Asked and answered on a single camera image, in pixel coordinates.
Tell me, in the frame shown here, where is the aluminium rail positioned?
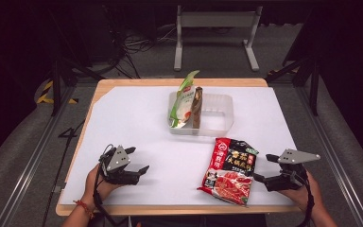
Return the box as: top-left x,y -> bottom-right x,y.
0,85 -> 78,227
295,84 -> 363,227

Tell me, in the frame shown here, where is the red and black food packet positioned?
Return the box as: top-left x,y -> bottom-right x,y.
197,137 -> 260,207

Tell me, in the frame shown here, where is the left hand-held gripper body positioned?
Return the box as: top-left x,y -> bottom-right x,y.
98,145 -> 142,186

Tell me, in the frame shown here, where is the bundle of floor cables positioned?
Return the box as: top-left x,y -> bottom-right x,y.
105,23 -> 178,79

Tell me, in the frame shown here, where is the green and white food packet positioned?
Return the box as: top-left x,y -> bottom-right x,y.
168,69 -> 201,130

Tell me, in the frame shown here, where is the gold foil packet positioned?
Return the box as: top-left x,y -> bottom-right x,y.
190,86 -> 204,130

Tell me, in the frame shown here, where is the person's right hand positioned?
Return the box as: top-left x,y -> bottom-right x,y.
276,171 -> 324,216

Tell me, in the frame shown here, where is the white paper sheet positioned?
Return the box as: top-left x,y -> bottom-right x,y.
59,85 -> 303,206

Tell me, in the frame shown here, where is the black metal stand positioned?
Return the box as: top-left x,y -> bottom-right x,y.
265,55 -> 321,116
47,53 -> 106,117

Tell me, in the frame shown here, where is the grey metal stand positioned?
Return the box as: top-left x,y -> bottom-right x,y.
173,4 -> 264,72

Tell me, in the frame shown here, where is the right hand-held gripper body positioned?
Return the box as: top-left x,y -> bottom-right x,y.
264,148 -> 321,193

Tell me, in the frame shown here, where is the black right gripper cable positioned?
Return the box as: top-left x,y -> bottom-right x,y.
295,174 -> 316,227

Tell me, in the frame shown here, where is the red bead bracelet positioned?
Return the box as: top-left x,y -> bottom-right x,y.
73,199 -> 95,220

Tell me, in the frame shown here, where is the clear plastic container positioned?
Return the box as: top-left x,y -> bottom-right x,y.
166,91 -> 235,138

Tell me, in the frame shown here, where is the person's left hand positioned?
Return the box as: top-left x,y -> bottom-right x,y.
84,164 -> 125,206

